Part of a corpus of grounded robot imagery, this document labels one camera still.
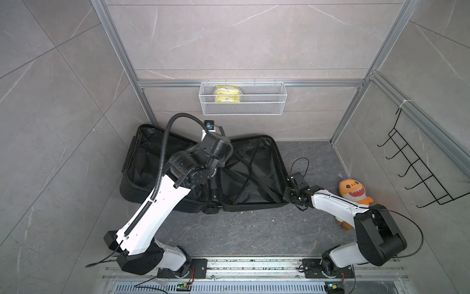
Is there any black hard-shell suitcase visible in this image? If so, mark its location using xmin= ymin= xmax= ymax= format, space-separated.
xmin=119 ymin=124 xmax=288 ymax=214

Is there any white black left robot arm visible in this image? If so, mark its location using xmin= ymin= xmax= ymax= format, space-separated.
xmin=105 ymin=113 xmax=234 ymax=278

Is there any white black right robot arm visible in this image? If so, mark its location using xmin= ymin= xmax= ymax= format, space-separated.
xmin=284 ymin=172 xmax=407 ymax=278

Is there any orange shark plush toy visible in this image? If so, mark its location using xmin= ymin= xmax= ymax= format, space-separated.
xmin=335 ymin=178 xmax=375 ymax=232

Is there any yellow packet in basket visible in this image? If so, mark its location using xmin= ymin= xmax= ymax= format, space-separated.
xmin=213 ymin=85 xmax=242 ymax=103

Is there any white wire mesh basket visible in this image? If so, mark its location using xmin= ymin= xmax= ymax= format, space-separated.
xmin=198 ymin=82 xmax=287 ymax=116

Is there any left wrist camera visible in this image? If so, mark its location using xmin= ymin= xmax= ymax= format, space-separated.
xmin=204 ymin=120 xmax=215 ymax=132

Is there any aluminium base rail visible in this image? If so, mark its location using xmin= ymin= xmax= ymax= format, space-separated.
xmin=95 ymin=256 xmax=415 ymax=294

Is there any black wire hook rack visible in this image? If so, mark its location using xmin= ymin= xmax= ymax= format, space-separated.
xmin=377 ymin=109 xmax=470 ymax=208

